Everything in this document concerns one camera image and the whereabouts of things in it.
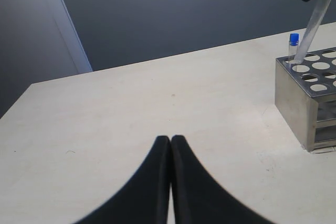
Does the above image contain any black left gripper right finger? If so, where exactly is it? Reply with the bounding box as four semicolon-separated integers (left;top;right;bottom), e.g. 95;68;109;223
171;135;271;223

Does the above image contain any stainless steel test tube rack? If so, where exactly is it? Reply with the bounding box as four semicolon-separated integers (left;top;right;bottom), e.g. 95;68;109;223
275;47;335;152

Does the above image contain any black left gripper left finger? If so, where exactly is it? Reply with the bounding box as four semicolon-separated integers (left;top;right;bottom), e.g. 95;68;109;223
77;136;171;223

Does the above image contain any blue capped test tube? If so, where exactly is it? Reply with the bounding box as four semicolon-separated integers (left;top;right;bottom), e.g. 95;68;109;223
288;33;299;64
293;0;331;64

